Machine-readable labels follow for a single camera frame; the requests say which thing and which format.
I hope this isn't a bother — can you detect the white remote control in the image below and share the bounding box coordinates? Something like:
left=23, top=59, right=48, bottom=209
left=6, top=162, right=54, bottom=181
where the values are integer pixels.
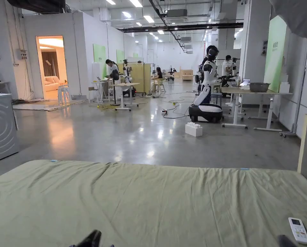
left=288, top=217, right=307, bottom=245

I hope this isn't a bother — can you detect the bed with pale green sheet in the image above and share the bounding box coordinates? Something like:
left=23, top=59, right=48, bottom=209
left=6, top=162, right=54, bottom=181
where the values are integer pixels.
left=0, top=159, right=307, bottom=247

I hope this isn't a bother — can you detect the grey washing machine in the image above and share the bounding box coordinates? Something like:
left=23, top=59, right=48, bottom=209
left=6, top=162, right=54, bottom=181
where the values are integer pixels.
left=0, top=93, right=20, bottom=165

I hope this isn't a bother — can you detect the white studded block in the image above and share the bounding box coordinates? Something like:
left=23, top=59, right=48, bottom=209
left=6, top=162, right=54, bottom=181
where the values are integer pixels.
left=185, top=122, right=204, bottom=138

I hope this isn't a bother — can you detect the stack of white stools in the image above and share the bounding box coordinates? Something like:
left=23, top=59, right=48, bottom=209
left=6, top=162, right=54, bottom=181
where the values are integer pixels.
left=57, top=84, right=71, bottom=105

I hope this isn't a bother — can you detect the long table with grey basin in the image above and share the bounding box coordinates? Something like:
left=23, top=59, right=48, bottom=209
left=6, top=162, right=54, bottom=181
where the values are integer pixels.
left=221, top=78, right=293, bottom=132

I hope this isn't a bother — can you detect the small white folding table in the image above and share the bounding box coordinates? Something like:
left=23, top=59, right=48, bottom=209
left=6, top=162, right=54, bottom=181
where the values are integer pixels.
left=91, top=76, right=111, bottom=104

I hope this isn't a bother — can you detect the wooden top white-legged table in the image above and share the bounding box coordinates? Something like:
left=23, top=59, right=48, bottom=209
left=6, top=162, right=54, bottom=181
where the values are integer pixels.
left=112, top=82, right=141, bottom=112

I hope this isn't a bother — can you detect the cream sofa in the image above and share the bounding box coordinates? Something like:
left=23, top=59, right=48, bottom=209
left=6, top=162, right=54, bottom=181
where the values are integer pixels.
left=44, top=76, right=61, bottom=92

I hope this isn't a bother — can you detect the black standing fan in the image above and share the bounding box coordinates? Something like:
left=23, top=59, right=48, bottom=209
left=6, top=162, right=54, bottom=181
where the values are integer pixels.
left=109, top=69, right=121, bottom=106

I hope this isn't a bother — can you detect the white black wheeled humanoid robot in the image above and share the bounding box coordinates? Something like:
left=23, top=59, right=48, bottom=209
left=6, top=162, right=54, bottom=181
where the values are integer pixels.
left=121, top=59, right=137, bottom=98
left=188, top=45, right=224, bottom=124

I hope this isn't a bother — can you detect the wooden chair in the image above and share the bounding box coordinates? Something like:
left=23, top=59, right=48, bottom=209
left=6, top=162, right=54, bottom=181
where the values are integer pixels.
left=150, top=78, right=167, bottom=93

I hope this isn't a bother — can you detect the wooden crate shelf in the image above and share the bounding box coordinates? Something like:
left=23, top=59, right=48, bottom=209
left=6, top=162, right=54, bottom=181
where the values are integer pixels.
left=180, top=68, right=194, bottom=82

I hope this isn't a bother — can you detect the yellow cable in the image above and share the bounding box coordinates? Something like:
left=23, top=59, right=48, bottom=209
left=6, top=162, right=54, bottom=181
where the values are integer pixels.
left=95, top=103, right=119, bottom=113

